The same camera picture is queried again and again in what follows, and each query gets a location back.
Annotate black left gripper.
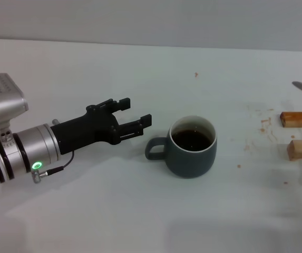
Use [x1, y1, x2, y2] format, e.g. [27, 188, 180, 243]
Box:
[50, 97, 153, 155]

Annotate grey ceramic cup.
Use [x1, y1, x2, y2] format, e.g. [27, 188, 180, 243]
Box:
[144, 115, 218, 179]

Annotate dark stained wooden block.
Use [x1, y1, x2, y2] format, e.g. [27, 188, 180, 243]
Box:
[280, 111, 302, 129]

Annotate dark coffee liquid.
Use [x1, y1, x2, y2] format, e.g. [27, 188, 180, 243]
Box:
[171, 129, 215, 152]

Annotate black cable with metal plug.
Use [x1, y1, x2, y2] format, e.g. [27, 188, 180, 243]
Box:
[32, 151, 75, 184]

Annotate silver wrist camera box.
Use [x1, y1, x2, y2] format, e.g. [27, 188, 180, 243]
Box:
[0, 72, 30, 143]

